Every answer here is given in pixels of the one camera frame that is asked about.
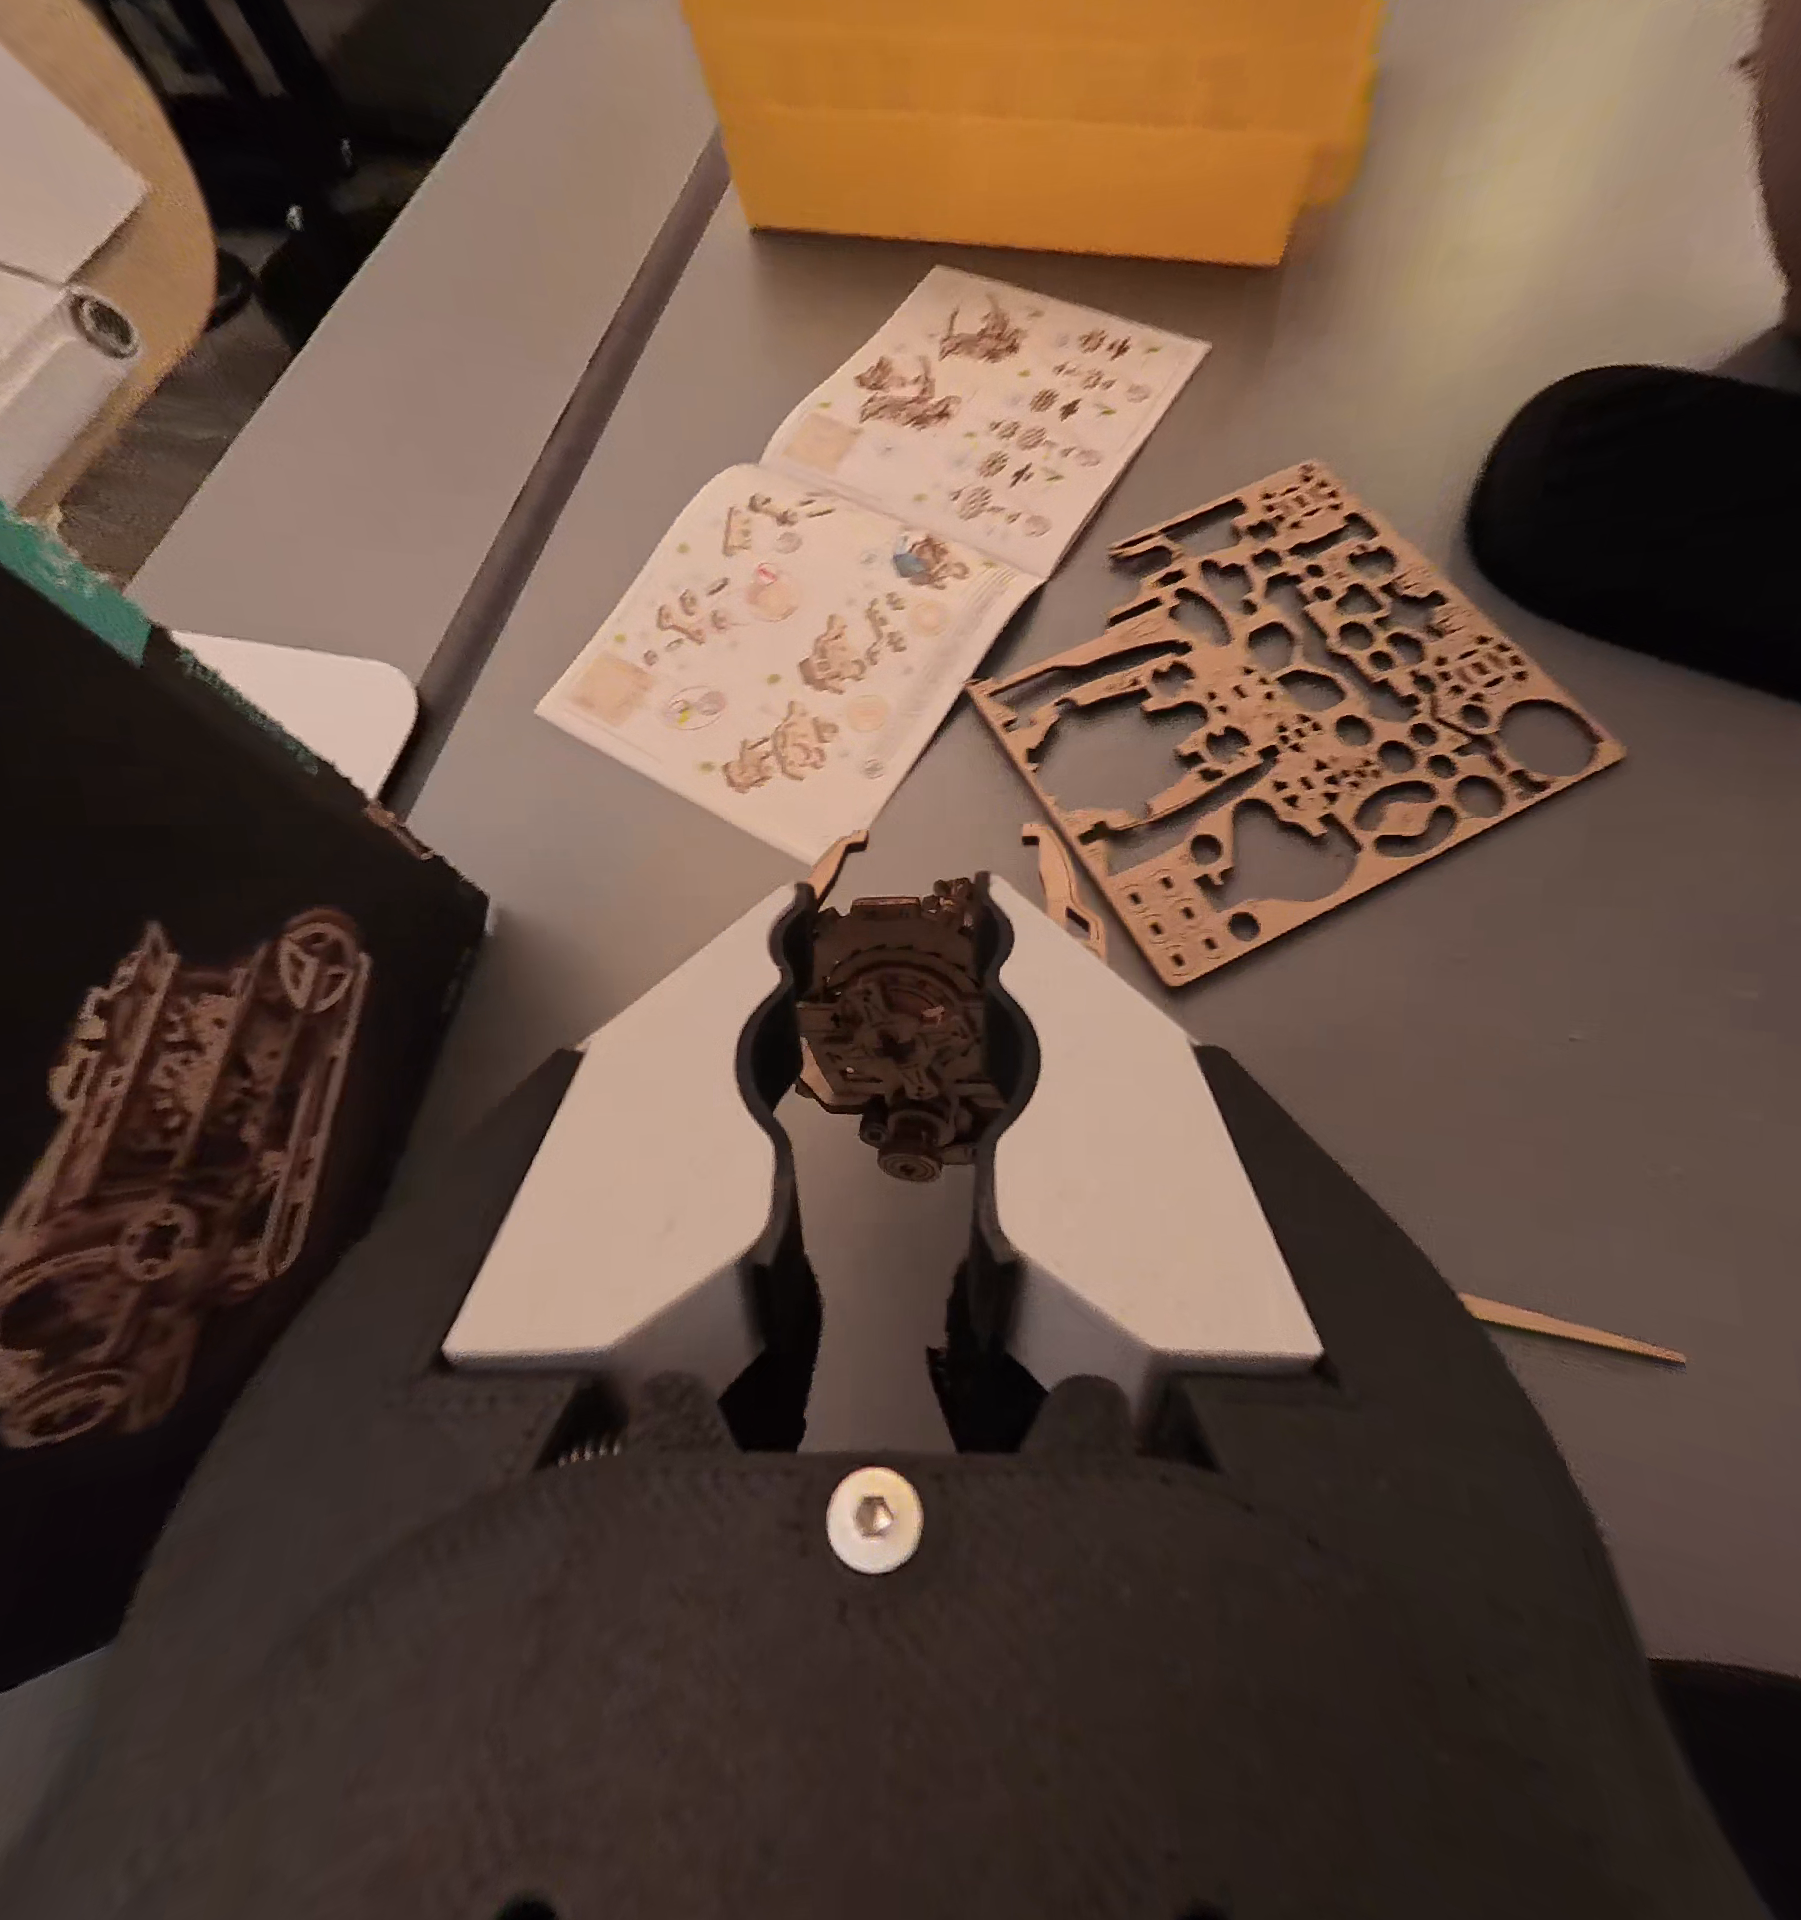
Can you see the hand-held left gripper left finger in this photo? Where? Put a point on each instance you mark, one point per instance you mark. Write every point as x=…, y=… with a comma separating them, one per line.
x=644, y=1185

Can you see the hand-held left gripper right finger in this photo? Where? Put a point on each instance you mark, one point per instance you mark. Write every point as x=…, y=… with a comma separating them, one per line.
x=1141, y=1185

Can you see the small wooden model assembly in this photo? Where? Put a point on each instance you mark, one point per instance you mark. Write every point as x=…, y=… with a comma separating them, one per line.
x=893, y=1035

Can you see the laser-cut wooden parts sheet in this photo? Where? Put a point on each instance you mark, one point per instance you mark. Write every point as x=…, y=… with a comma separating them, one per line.
x=1094, y=658

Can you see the printed model kit box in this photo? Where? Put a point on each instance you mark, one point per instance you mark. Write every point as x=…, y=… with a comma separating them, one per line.
x=165, y=1049

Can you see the small curved wooden piece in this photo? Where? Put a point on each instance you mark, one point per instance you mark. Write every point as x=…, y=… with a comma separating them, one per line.
x=1071, y=909

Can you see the thin wooden stick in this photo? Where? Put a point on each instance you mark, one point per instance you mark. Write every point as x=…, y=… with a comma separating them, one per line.
x=1561, y=1323

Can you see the illustrated instruction booklet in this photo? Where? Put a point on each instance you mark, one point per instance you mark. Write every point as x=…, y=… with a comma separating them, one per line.
x=780, y=658

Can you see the black ribbed wrist rest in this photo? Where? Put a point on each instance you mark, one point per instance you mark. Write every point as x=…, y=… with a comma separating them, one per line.
x=1680, y=541

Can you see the person's dark trousers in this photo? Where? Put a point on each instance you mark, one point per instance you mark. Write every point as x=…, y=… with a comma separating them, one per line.
x=1770, y=1786

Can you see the small metal cylinder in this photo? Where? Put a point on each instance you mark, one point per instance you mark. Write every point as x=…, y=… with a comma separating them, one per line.
x=98, y=323

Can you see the yellow box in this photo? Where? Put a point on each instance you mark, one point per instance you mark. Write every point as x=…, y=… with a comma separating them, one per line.
x=1021, y=135

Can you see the curved wooden panel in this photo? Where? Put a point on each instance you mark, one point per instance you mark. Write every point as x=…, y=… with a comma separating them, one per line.
x=165, y=196

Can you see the white cardboard box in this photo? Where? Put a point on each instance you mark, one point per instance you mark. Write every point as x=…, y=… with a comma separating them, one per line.
x=14, y=224

